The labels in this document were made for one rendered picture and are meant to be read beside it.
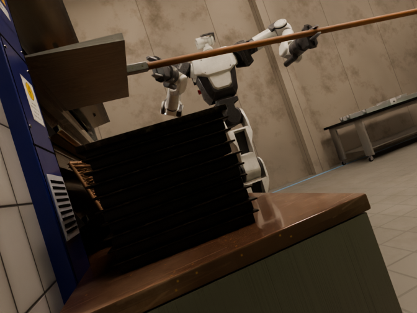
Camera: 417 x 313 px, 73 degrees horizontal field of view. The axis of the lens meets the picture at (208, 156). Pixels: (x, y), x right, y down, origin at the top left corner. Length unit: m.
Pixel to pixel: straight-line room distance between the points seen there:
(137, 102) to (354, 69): 4.35
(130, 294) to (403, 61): 7.48
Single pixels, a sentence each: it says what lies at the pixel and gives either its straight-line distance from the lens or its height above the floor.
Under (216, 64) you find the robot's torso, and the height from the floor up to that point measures 1.29.
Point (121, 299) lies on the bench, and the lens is 0.44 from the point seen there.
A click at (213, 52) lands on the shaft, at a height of 1.18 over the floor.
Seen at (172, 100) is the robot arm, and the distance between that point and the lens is 1.64.
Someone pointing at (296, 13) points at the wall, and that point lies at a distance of 6.48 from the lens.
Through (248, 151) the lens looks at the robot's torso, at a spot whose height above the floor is 0.73.
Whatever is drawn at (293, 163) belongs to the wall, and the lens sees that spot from 5.38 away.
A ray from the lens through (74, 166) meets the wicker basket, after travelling 0.91.
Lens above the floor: 0.71
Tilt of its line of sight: 2 degrees up
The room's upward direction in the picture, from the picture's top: 19 degrees counter-clockwise
